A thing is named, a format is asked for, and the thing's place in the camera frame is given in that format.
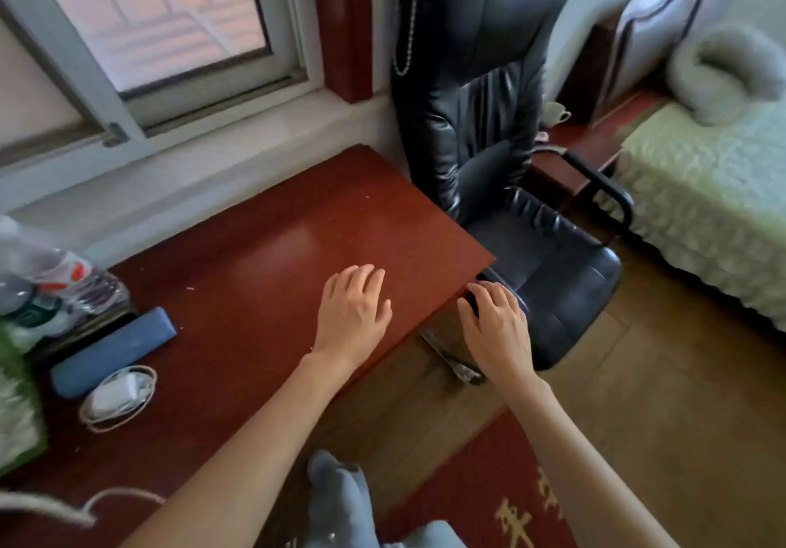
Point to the person's right middle finger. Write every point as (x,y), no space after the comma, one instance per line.
(495,297)

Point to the red-brown wooden window trim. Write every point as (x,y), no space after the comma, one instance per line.
(344,19)

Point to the person's left little finger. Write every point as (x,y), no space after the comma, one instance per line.
(329,289)

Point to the person's right thumb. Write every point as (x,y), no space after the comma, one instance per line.
(466,315)

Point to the clear bottle with green label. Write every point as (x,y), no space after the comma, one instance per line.
(34,317)

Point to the wooden padded headboard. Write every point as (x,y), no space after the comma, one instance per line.
(651,25)

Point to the person's right little finger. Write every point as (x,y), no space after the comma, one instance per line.
(521,319)

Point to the person's grey socked foot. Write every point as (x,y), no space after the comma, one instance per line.
(427,535)
(338,504)

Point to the bed with pale green bedspread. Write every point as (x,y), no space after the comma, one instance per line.
(712,197)

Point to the grey neck pillow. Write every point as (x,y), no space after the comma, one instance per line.
(721,71)

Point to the red-brown wooden nightstand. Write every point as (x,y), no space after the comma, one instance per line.
(574,148)

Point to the person's left hand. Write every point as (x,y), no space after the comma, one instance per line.
(350,320)

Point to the person's right forearm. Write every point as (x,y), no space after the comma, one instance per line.
(574,474)

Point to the clear bottle with red label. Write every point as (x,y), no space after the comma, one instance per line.
(61,274)

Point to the person's right hand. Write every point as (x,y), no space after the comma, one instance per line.
(500,345)

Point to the person's left forearm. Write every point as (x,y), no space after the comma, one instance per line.
(245,474)

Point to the green tissue box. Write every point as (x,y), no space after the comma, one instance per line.
(18,406)

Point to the black leather office chair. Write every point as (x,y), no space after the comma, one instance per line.
(485,136)

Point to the red rug with yellow print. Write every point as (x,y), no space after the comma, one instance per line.
(485,492)

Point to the person's left thumb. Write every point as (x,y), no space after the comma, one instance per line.
(383,315)

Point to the person's left middle finger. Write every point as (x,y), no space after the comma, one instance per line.
(359,280)

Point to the dark tray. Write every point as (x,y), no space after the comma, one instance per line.
(86,326)

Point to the grey sliding window frame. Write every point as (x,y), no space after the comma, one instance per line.
(184,93)

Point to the blue fabric pencil case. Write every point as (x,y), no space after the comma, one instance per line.
(113,351)

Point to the white cup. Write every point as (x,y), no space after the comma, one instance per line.
(554,113)

